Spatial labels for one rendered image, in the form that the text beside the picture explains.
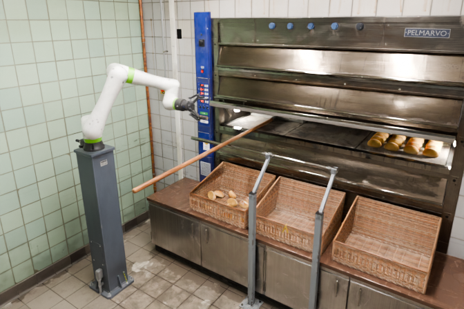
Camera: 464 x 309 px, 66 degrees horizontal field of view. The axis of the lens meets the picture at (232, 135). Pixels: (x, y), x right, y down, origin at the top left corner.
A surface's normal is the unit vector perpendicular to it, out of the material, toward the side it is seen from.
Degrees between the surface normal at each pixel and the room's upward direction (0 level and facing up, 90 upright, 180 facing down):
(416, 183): 70
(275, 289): 92
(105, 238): 90
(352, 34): 90
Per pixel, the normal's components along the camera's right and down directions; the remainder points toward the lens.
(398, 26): -0.56, 0.25
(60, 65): 0.83, 0.17
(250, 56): -0.53, -0.08
